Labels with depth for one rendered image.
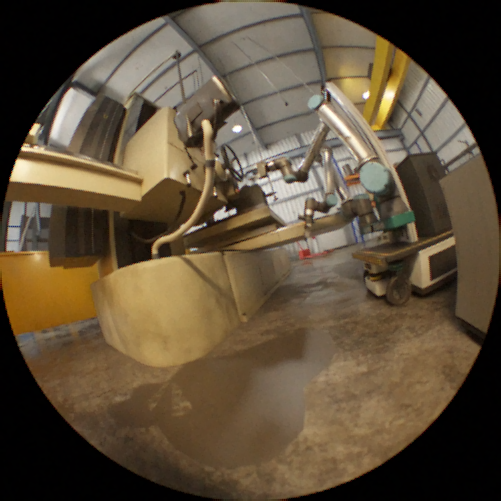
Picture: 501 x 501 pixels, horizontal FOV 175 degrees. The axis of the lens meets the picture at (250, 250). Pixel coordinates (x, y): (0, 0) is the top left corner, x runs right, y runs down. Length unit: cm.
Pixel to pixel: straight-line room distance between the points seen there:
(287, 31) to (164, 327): 888
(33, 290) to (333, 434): 318
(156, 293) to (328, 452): 92
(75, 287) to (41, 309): 74
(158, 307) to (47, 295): 239
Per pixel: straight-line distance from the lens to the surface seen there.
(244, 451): 53
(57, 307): 303
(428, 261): 105
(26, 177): 109
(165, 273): 90
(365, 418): 54
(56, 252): 131
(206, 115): 79
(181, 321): 93
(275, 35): 838
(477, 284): 70
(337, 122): 102
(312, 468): 49
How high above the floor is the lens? 47
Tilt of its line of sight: 4 degrees up
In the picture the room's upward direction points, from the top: 14 degrees counter-clockwise
